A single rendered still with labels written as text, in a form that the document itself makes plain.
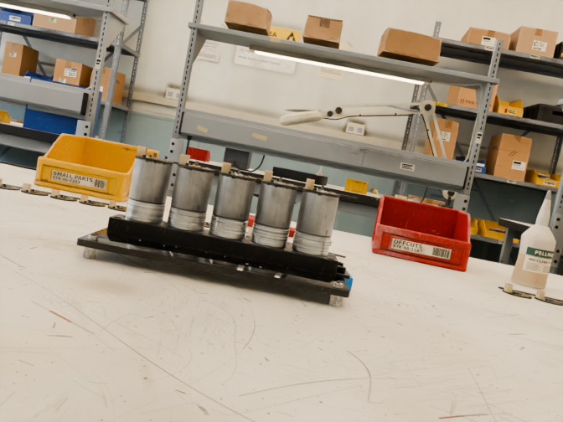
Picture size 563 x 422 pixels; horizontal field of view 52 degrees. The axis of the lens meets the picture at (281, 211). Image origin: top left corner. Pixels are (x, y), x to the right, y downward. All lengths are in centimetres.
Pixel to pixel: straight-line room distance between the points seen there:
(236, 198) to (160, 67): 462
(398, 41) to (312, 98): 212
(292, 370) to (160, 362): 5
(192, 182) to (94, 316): 15
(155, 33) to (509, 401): 486
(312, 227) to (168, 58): 463
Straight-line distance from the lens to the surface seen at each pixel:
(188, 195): 38
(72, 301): 27
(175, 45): 498
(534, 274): 64
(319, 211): 37
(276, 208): 37
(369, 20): 488
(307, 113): 293
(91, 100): 285
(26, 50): 503
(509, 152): 452
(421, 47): 274
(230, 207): 37
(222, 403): 19
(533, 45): 459
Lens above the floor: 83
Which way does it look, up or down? 5 degrees down
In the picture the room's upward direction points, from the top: 11 degrees clockwise
